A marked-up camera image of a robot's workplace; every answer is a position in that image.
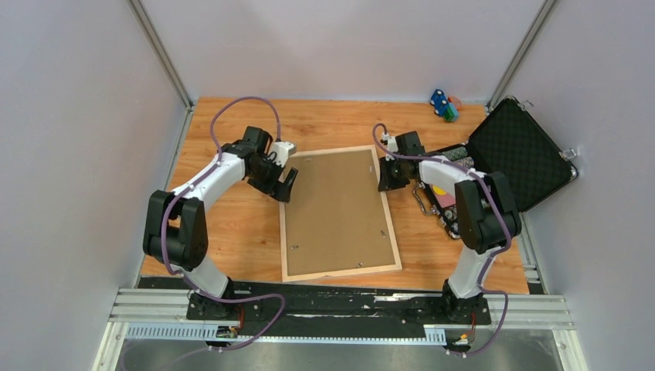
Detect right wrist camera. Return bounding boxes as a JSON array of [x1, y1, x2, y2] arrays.
[[381, 133, 399, 162]]

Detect wooden backing board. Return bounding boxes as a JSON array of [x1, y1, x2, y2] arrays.
[[283, 149, 398, 277]]

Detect black foam-lined case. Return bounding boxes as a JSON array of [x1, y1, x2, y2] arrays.
[[463, 96, 579, 214]]

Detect purple cable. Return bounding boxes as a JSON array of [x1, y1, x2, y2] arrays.
[[160, 97, 287, 354], [372, 123, 514, 358]]

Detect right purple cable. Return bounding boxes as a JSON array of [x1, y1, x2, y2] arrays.
[[372, 123, 514, 358]]

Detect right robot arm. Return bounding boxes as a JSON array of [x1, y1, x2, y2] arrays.
[[373, 131, 521, 323]]

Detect light wooden picture frame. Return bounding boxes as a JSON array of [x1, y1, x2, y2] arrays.
[[277, 145, 404, 284]]

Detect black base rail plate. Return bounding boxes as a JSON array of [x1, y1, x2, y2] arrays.
[[186, 281, 491, 339]]

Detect colourful toy blocks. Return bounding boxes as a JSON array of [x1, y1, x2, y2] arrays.
[[429, 89, 462, 122]]

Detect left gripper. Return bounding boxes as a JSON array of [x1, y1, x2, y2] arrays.
[[248, 154, 298, 204]]

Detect poker chip tray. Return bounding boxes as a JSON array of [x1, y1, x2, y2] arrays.
[[412, 145, 474, 240]]

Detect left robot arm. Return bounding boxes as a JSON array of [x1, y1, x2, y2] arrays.
[[142, 126, 298, 319]]

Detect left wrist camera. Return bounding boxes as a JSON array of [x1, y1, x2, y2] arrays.
[[268, 141, 297, 168]]

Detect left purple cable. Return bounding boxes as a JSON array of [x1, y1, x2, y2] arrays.
[[160, 97, 287, 354]]

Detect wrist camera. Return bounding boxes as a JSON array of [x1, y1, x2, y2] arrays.
[[268, 141, 297, 168], [381, 133, 399, 162]]

